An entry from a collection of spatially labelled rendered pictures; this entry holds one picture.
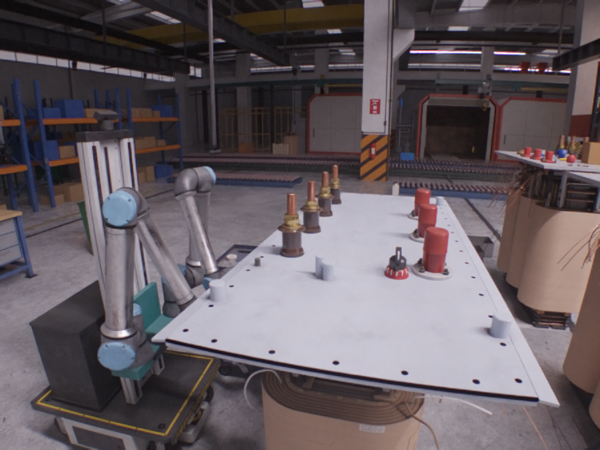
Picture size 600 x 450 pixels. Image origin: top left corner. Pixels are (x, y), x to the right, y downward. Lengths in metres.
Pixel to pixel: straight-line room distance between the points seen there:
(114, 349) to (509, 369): 1.35
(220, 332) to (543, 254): 3.15
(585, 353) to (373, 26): 10.69
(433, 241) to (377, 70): 10.81
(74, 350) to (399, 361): 1.70
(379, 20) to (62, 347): 11.43
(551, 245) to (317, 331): 2.98
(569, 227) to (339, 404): 2.87
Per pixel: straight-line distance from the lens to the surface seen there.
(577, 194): 3.61
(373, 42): 11.89
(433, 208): 1.36
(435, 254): 1.06
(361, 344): 0.74
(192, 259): 2.16
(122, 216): 1.36
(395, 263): 1.03
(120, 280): 1.46
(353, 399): 1.04
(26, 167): 9.49
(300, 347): 0.72
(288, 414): 1.02
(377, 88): 11.65
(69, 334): 2.04
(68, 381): 2.28
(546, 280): 3.66
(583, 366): 2.83
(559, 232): 3.53
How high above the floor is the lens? 1.79
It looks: 16 degrees down
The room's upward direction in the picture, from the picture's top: straight up
